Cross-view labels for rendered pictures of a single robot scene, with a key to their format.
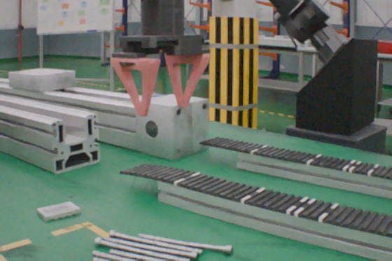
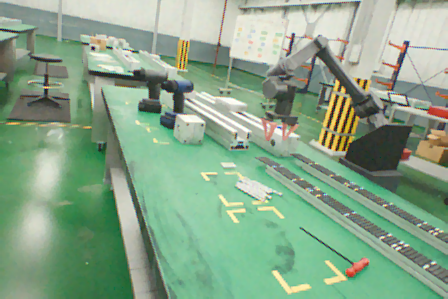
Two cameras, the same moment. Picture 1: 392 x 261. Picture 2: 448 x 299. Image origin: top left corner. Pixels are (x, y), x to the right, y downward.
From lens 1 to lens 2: 47 cm
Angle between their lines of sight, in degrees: 17
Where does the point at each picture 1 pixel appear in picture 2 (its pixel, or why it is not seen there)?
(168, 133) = (278, 146)
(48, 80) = (234, 107)
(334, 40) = (379, 121)
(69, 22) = (251, 54)
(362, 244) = (329, 211)
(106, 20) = (274, 58)
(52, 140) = (232, 138)
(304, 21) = (365, 108)
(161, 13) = (282, 107)
